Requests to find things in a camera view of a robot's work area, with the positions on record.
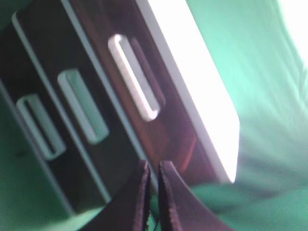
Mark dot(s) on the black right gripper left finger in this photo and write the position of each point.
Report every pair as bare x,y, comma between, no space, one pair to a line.
130,208

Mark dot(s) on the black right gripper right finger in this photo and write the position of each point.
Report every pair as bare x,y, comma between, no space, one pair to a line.
179,208

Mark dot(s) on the translucent purple drawer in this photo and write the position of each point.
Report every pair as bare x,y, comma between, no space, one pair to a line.
129,57
81,91
41,123

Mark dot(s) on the green cloth backdrop and cover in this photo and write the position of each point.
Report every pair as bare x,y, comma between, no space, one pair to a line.
268,82

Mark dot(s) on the white plastic drawer cabinet frame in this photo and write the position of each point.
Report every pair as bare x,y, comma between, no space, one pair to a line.
197,81

